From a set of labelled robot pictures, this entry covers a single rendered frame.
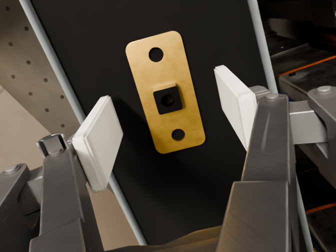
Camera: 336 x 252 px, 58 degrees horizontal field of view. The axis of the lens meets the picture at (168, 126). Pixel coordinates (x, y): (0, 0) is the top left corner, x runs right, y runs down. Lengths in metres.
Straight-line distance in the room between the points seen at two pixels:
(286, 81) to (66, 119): 0.52
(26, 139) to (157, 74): 1.45
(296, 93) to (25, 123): 1.39
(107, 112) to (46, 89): 0.56
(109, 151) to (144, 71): 0.07
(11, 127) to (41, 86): 0.92
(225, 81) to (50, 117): 0.62
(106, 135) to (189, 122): 0.07
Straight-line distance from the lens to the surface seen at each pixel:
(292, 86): 0.37
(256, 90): 0.16
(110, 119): 0.19
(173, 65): 0.21
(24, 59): 0.74
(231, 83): 0.16
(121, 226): 1.79
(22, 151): 1.68
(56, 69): 0.22
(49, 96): 0.74
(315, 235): 0.56
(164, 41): 0.21
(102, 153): 0.16
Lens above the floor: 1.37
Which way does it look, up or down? 69 degrees down
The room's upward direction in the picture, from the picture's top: 178 degrees clockwise
